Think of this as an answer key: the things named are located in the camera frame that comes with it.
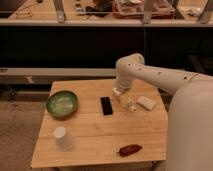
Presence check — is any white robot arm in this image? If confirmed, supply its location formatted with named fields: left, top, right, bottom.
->
left=115, top=53, right=213, bottom=171

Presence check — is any white upside-down cup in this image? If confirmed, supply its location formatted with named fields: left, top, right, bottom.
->
left=53, top=126, right=73, bottom=151

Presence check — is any black rectangular phone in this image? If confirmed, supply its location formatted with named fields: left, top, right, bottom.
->
left=100, top=97, right=113, bottom=115

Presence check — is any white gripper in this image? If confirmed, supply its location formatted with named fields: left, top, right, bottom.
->
left=112, top=77, right=132, bottom=108

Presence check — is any wooden table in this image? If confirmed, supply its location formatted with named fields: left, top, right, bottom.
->
left=31, top=79, right=167, bottom=168

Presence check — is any white rectangular block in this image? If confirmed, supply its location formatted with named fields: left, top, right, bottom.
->
left=137, top=96, right=156, bottom=111

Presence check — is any green ceramic bowl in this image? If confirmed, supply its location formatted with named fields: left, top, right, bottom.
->
left=46, top=90, right=78, bottom=118

